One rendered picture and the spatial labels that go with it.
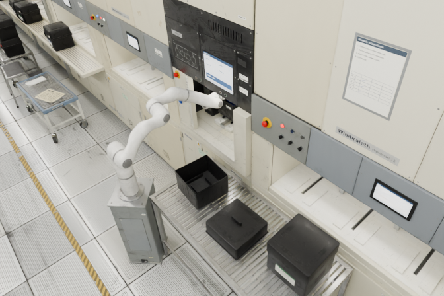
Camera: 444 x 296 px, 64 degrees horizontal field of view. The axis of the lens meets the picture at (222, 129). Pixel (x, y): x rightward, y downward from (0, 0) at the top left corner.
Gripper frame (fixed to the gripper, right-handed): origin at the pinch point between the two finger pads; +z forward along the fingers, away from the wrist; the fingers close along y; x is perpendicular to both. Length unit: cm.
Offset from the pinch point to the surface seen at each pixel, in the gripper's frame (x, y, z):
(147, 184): -45, -5, -89
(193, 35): 55, -2, -33
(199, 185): -44, 26, -63
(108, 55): -22, -169, -19
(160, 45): 33, -47, -30
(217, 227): -35, 67, -84
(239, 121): 13, 46, -41
